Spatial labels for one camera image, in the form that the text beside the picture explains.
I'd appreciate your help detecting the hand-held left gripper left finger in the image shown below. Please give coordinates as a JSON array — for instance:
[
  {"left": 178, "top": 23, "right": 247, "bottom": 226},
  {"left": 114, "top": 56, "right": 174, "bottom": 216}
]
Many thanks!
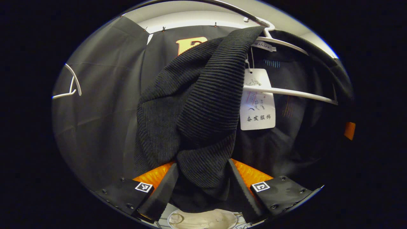
[{"left": 95, "top": 162, "right": 180, "bottom": 224}]

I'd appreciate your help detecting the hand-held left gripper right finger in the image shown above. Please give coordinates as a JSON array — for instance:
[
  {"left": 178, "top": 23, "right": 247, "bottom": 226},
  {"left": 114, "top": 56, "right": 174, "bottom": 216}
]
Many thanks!
[{"left": 227, "top": 158, "right": 324, "bottom": 224}]

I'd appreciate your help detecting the white laundry hamper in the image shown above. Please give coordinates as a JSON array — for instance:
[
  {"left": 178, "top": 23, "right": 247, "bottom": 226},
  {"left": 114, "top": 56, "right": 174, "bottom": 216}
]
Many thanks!
[{"left": 168, "top": 208, "right": 252, "bottom": 229}]

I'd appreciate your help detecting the black knitted garment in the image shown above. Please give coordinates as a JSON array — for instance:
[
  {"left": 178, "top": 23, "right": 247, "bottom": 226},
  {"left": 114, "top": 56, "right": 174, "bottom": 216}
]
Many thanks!
[{"left": 135, "top": 25, "right": 355, "bottom": 214}]

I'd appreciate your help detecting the white empty clothes hanger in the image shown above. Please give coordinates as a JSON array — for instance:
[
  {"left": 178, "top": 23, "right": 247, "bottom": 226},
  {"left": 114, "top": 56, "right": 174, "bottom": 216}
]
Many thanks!
[{"left": 52, "top": 64, "right": 82, "bottom": 100}]

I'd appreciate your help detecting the white paper garment tag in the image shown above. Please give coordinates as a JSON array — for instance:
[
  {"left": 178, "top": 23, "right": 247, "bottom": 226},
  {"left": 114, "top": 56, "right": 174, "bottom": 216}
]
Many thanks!
[{"left": 240, "top": 68, "right": 276, "bottom": 131}]

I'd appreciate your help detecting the black backdrop cloth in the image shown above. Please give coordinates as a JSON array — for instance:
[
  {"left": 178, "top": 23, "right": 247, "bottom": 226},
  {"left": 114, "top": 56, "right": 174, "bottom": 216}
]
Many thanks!
[{"left": 52, "top": 16, "right": 229, "bottom": 191}]

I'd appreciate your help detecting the row of small backdrop clips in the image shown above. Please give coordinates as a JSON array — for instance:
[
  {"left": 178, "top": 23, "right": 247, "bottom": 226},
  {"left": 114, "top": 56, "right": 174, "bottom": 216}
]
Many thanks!
[{"left": 144, "top": 22, "right": 218, "bottom": 33}]

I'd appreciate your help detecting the black clothes rail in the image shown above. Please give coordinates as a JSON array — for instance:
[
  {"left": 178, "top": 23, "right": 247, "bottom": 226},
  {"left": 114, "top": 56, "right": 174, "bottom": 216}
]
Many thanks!
[{"left": 122, "top": 0, "right": 271, "bottom": 28}]

